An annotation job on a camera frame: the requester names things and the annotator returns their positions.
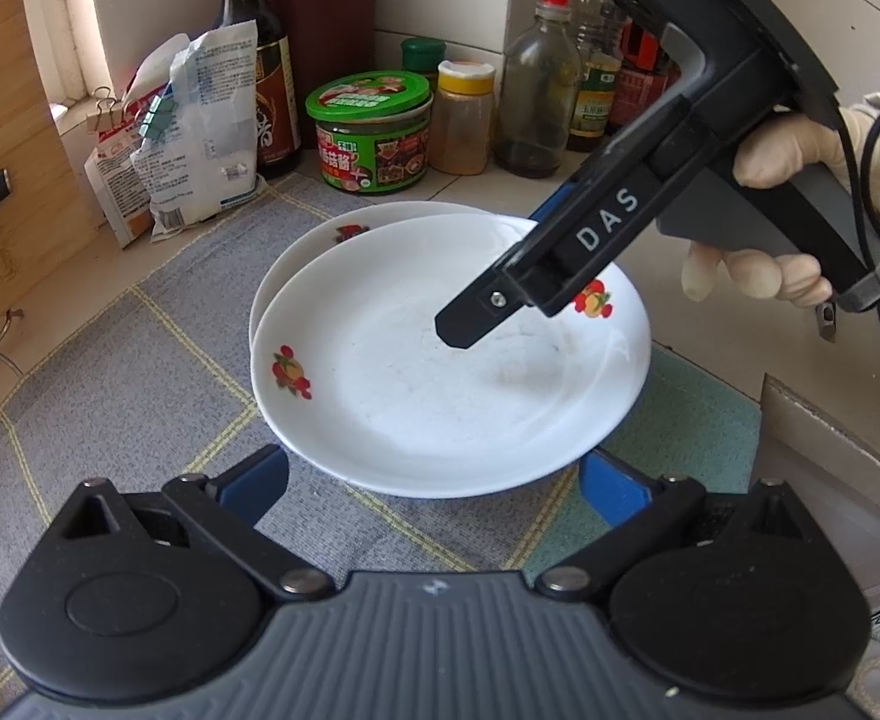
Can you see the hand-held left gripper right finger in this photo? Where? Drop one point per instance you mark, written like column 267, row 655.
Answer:
column 612, row 487

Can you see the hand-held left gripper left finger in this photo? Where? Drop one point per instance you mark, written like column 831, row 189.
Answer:
column 256, row 484

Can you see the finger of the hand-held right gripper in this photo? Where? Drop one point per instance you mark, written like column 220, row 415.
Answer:
column 556, row 202
column 477, row 311

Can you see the white fruit-print plate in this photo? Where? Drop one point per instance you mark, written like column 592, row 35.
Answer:
column 410, row 405
column 297, row 255

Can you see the person's right hand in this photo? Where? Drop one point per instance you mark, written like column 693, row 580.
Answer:
column 770, row 277

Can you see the green-label oil bottle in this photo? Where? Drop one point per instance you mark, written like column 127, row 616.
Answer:
column 594, row 101

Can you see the teal cloth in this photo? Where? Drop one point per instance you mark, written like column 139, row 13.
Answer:
column 695, row 420

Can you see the red-cap glass bottle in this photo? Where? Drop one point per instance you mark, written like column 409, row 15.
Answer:
column 534, row 90

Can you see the yellow-lid spice jar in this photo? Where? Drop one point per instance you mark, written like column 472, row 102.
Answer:
column 464, row 127

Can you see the grey checked cloth mat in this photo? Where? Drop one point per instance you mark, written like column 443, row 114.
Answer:
column 147, row 405

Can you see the green-lid sauce jar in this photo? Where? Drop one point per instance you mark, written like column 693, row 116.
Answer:
column 372, row 142

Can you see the small green-cap jar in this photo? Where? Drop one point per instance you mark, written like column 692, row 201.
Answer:
column 425, row 60

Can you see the dark brown tall container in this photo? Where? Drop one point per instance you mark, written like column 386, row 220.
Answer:
column 327, row 52

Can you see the dark soy sauce bottle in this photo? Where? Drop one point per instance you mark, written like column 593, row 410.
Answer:
column 260, row 90

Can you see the white bag with blue print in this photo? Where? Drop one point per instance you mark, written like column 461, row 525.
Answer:
column 207, row 135

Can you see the white bag with red print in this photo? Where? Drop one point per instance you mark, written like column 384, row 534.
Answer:
column 113, row 180

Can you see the teal plastic bag clip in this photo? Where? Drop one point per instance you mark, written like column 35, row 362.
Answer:
column 156, row 112

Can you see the brown binder clip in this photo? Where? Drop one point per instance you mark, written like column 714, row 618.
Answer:
column 106, row 116

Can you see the bamboo cutting board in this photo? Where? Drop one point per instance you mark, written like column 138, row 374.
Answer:
column 20, row 90

